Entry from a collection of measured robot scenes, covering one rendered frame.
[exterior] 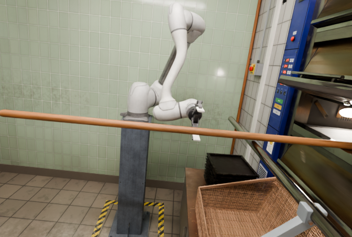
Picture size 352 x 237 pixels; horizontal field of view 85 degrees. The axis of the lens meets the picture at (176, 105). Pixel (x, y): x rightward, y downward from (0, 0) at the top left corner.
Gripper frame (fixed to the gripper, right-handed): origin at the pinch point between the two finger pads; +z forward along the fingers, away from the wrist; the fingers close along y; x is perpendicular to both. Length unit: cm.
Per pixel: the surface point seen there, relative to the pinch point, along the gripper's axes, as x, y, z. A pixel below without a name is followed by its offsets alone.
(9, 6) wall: 177, -60, -119
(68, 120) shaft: 52, 0, 9
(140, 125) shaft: 24.4, -0.7, 9.3
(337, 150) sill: -58, 2, 8
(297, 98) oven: -58, -13, -27
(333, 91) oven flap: -43, -23, 15
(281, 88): -56, -17, -40
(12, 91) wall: 181, 23, -119
